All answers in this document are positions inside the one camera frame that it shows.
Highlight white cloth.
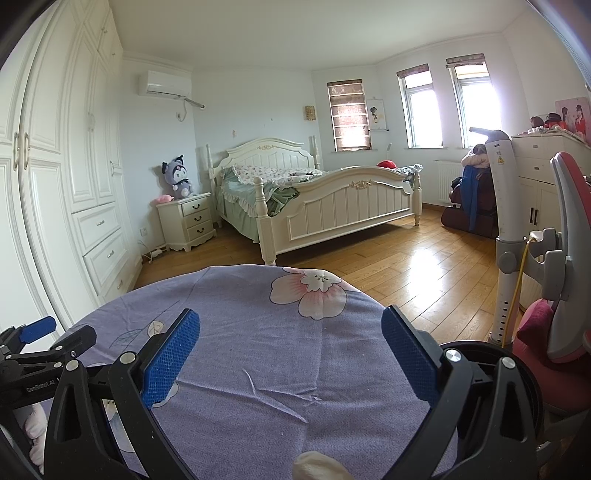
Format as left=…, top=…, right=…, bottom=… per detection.
left=292, top=451, right=354, bottom=480

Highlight black trash bin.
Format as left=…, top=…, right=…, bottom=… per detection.
left=438, top=340, right=546, bottom=432

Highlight dark red cushion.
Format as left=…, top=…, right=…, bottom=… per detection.
left=516, top=299, right=555, bottom=344

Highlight grey purple plush toy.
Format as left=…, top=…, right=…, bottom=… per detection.
left=161, top=155, right=194, bottom=200

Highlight floral quilt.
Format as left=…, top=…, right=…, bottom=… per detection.
left=224, top=164, right=324, bottom=186

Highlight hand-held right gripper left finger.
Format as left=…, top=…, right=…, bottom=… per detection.
left=44, top=308, right=201, bottom=480

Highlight pink clothes pile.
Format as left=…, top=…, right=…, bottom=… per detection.
left=462, top=143, right=492, bottom=169

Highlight wide bright window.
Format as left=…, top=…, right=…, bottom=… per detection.
left=445, top=54, right=502, bottom=149

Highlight cream wooden bed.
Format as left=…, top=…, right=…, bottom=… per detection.
left=205, top=136, right=423, bottom=267

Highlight green blanket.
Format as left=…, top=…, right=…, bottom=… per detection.
left=268, top=185, right=301, bottom=217

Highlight narrow bright window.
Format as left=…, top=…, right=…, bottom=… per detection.
left=396, top=65, right=444, bottom=149

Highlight pile of clothes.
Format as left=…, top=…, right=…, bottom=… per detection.
left=441, top=143, right=499, bottom=238

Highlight cream nightstand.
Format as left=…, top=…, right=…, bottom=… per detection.
left=156, top=193, right=218, bottom=252

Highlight window with brown blind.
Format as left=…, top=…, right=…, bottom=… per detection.
left=327, top=80, right=372, bottom=152

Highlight pink wall picture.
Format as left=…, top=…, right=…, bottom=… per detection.
left=554, top=97, right=591, bottom=139

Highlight pink grey desk chair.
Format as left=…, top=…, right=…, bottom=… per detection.
left=512, top=151, right=591, bottom=416

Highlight wall poster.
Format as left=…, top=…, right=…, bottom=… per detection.
left=367, top=98, right=391, bottom=132

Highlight white wardrobe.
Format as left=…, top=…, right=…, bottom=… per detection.
left=0, top=0, right=139, bottom=328

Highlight white dresser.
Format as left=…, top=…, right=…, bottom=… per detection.
left=510, top=131, right=591, bottom=250

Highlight blue garment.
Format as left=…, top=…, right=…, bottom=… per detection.
left=462, top=164, right=483, bottom=232

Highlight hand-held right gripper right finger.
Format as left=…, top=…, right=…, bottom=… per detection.
left=381, top=304, right=555, bottom=480

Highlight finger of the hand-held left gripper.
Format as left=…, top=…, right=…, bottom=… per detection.
left=0, top=316, right=58, bottom=357
left=14, top=325, right=98, bottom=370

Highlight purple floral table cloth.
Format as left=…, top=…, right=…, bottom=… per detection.
left=28, top=264, right=462, bottom=480

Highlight dolls on dresser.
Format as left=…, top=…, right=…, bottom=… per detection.
left=530, top=113, right=561, bottom=134

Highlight white air conditioner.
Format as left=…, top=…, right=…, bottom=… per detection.
left=137, top=69, right=192, bottom=99

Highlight yellow cable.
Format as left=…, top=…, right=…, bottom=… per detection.
left=503, top=235, right=539, bottom=344

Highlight white radiator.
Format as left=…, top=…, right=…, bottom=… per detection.
left=434, top=159, right=465, bottom=206

